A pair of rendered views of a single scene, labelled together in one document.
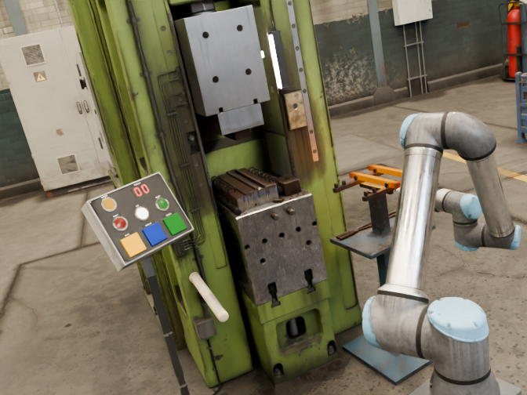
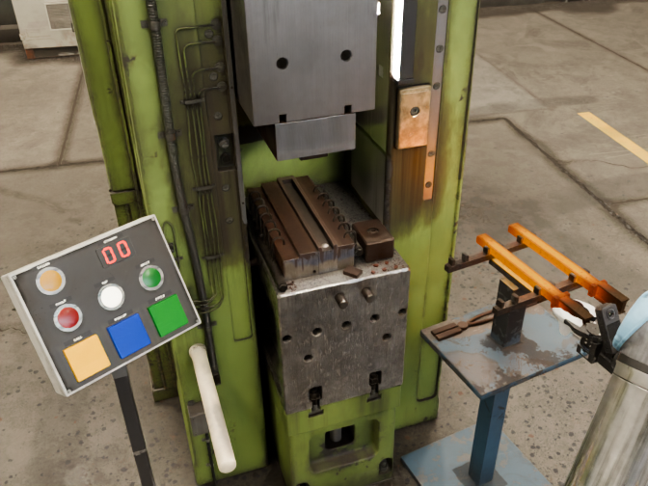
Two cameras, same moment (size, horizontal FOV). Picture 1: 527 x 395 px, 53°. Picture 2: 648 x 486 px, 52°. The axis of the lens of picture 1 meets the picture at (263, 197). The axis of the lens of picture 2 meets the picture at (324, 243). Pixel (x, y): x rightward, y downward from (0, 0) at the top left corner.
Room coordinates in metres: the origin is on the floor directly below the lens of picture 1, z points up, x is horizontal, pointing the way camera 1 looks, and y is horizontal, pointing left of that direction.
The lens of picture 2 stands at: (0.83, -0.01, 1.98)
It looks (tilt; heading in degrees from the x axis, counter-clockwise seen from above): 33 degrees down; 1
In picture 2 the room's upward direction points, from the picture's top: 1 degrees counter-clockwise
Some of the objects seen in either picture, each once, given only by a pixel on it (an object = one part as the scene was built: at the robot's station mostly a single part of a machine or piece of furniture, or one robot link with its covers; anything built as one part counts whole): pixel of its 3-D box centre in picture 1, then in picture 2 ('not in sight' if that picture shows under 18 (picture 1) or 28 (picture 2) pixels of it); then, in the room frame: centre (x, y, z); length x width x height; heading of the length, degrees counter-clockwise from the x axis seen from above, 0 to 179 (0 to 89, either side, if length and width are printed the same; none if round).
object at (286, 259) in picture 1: (261, 233); (315, 288); (2.51, 0.04, 0.69); 0.56 x 0.38 x 0.45; 19
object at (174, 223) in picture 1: (174, 224); (167, 315); (2.01, 0.37, 1.01); 0.07 x 0.05 x 0.07; 134
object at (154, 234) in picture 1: (154, 234); (128, 336); (1.94, 0.44, 1.01); 0.07 x 0.05 x 0.07; 134
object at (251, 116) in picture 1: (226, 114); (291, 106); (2.49, 0.09, 1.32); 0.42 x 0.20 x 0.10; 19
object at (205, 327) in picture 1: (205, 326); (203, 416); (2.28, 0.40, 0.36); 0.09 x 0.07 x 0.12; 109
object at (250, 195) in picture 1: (241, 187); (297, 222); (2.49, 0.09, 0.96); 0.42 x 0.20 x 0.09; 19
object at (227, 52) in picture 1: (223, 59); (304, 8); (2.50, 0.05, 1.56); 0.42 x 0.39 x 0.40; 19
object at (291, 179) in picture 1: (287, 185); (372, 240); (2.40, -0.12, 0.95); 0.12 x 0.08 x 0.06; 19
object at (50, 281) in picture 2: (108, 204); (50, 281); (1.93, 0.57, 1.16); 0.05 x 0.03 x 0.04; 109
